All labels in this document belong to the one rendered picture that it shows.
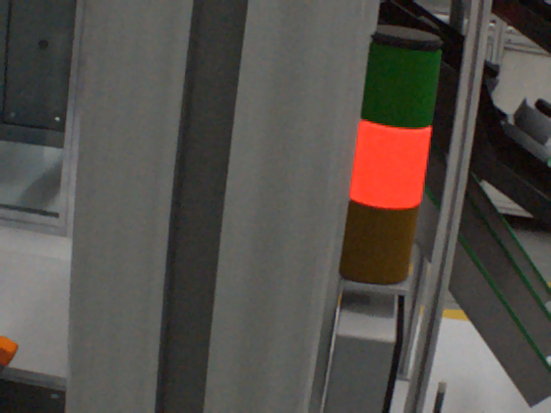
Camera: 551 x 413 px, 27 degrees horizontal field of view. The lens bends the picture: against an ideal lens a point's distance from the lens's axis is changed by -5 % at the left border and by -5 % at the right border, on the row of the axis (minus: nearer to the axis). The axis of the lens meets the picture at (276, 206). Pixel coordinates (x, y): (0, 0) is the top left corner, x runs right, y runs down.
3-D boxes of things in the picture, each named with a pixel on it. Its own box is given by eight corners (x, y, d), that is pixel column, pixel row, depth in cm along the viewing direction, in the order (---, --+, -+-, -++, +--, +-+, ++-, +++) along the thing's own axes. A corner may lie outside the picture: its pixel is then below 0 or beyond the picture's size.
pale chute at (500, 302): (539, 362, 132) (571, 342, 130) (530, 408, 120) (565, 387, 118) (403, 166, 131) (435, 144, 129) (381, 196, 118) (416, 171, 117)
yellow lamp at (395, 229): (408, 262, 78) (419, 192, 77) (407, 289, 73) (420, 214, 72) (334, 252, 78) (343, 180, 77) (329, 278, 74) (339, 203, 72)
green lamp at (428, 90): (430, 116, 75) (440, 42, 73) (432, 134, 70) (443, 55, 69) (353, 104, 75) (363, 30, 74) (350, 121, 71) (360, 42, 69)
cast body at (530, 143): (536, 161, 138) (569, 115, 135) (538, 172, 133) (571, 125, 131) (481, 122, 137) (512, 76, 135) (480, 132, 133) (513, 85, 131)
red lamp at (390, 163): (419, 190, 76) (430, 117, 75) (420, 212, 72) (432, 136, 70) (343, 179, 77) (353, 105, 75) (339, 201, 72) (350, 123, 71)
